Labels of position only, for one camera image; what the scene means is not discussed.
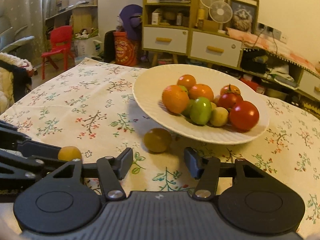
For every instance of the yellow white drawer cabinet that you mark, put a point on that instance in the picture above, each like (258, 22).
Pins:
(174, 28)

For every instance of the framed cat picture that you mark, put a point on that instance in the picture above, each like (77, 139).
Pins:
(245, 15)

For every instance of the red tomato with stem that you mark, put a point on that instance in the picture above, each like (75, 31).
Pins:
(228, 100)

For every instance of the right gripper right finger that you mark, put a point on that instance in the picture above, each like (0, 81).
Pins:
(207, 172)

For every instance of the red plastic chair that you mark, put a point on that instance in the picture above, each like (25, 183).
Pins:
(61, 42)

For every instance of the purple plush toy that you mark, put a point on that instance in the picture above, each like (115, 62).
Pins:
(131, 19)

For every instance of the tan longan front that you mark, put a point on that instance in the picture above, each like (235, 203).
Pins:
(219, 117)

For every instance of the low white drawer console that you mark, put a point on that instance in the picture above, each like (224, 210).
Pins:
(281, 71)

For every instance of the orange tomato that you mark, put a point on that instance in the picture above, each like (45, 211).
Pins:
(230, 89)
(187, 81)

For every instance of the white fluted fruit plate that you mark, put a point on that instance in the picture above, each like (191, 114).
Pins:
(148, 89)

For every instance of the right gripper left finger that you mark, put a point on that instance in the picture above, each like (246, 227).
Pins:
(111, 170)

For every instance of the small dark green tomato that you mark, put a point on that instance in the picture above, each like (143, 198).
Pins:
(187, 110)

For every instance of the bright green oval tomato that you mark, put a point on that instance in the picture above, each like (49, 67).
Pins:
(184, 88)

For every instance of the brownish olive tomato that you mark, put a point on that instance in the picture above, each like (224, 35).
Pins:
(157, 140)

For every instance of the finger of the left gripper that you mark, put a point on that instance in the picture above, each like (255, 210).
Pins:
(34, 167)
(13, 140)

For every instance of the pink cloth on console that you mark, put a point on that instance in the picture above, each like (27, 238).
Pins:
(272, 46)

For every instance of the tan longan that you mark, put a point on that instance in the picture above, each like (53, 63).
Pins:
(219, 117)
(213, 105)
(68, 153)

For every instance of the white desk fan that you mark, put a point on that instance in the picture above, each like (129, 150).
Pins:
(220, 12)

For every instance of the orange red printed bag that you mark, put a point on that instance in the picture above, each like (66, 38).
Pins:
(126, 50)

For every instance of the floral tablecloth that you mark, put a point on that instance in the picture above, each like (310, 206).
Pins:
(92, 107)

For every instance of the large front orange mandarin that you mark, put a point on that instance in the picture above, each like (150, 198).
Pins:
(201, 90)

